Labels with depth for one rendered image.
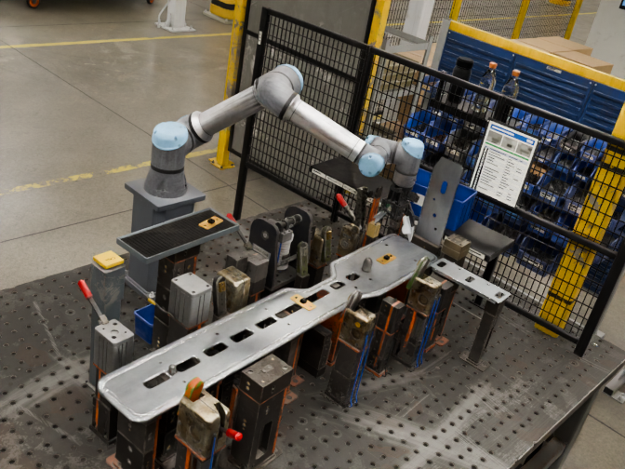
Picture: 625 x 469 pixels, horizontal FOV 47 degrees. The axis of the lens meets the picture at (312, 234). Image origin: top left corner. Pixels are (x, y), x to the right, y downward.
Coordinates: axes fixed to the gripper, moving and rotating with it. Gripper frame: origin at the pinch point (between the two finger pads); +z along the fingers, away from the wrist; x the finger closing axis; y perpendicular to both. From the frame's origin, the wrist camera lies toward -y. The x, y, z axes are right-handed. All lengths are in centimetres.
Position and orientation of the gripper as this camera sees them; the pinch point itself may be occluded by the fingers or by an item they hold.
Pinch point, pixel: (392, 232)
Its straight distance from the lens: 253.1
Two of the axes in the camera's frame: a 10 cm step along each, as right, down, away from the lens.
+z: -1.7, 8.6, 4.8
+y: -6.4, 2.7, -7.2
